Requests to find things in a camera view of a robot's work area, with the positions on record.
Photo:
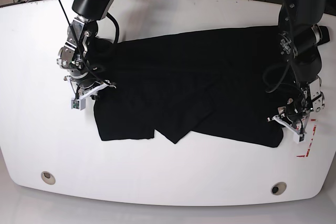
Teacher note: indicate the table cable grommet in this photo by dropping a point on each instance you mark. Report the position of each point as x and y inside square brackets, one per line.
[48, 178]
[278, 188]

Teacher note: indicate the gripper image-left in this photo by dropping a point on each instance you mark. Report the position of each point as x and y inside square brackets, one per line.
[83, 83]

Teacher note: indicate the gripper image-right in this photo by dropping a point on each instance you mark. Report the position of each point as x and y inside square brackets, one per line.
[297, 112]

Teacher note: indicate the black t-shirt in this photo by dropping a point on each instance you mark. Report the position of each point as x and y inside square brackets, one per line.
[215, 82]

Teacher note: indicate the left table cable grommet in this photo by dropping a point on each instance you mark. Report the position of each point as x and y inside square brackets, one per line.
[48, 178]

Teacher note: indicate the red tape rectangle marking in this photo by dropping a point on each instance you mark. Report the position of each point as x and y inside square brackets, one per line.
[305, 146]

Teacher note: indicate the right table cable grommet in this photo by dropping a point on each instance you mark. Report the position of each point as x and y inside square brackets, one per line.
[278, 188]

